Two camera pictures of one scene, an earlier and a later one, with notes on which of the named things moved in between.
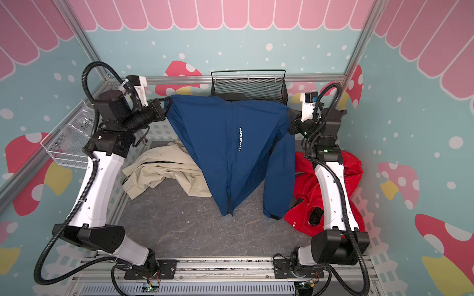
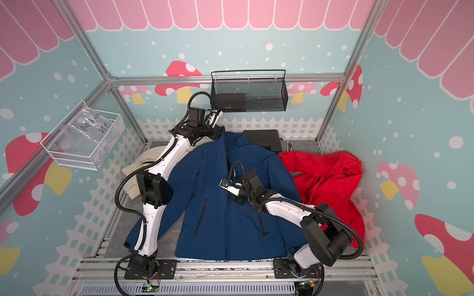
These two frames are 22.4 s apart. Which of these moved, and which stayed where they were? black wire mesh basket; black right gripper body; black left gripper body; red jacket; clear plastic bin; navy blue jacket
Moved: black right gripper body; black left gripper body; navy blue jacket
Stayed: black wire mesh basket; red jacket; clear plastic bin
